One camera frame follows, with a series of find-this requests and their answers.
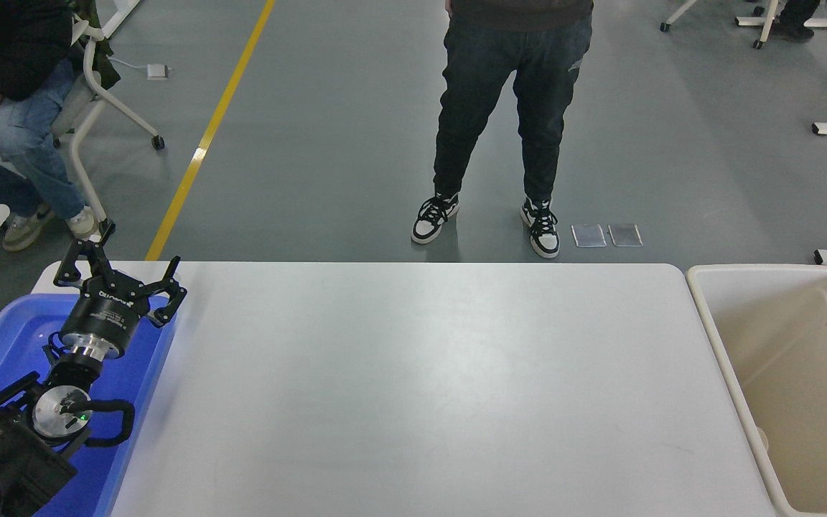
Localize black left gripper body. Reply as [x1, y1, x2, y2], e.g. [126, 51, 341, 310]
[60, 273, 151, 353]

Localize blue plastic tray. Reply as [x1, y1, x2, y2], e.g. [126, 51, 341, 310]
[0, 291, 179, 517]

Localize large pale plastic bin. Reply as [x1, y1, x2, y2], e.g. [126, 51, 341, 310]
[685, 264, 827, 517]

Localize dark green jacket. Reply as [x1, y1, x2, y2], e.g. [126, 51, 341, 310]
[69, 0, 121, 90]

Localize white power adapter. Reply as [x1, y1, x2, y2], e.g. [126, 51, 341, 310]
[108, 56, 169, 80]

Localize seated person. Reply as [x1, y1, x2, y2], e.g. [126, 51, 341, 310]
[0, 0, 102, 252]

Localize clear floor plate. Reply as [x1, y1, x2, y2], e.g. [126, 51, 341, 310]
[608, 224, 643, 249]
[571, 225, 607, 249]

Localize person in black shoes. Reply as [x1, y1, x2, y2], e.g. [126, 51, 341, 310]
[742, 0, 825, 41]

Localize standing person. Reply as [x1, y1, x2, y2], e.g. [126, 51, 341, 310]
[411, 0, 595, 260]

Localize white frame chair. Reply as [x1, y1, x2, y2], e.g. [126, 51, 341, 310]
[51, 0, 166, 238]

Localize white rolling frame legs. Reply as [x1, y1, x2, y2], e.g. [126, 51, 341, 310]
[659, 0, 782, 50]

